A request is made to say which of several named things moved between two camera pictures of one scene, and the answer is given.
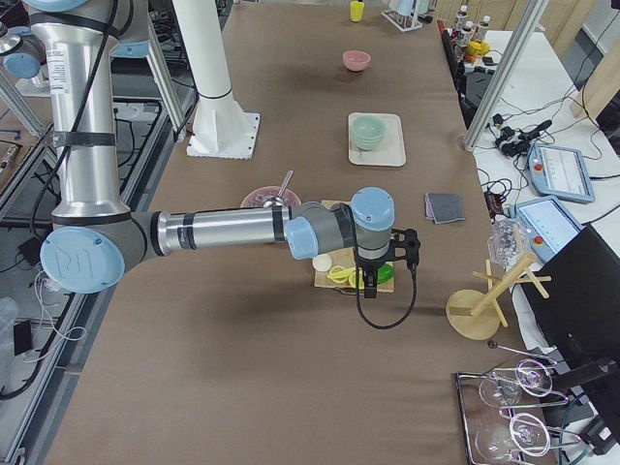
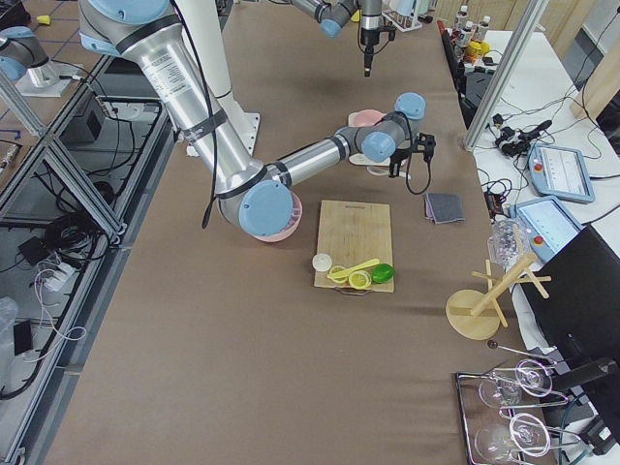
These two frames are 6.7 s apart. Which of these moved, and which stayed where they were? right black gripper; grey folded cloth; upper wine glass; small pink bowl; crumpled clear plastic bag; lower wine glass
Moved: small pink bowl; right black gripper
Stayed: grey folded cloth; crumpled clear plastic bag; upper wine glass; lower wine glass
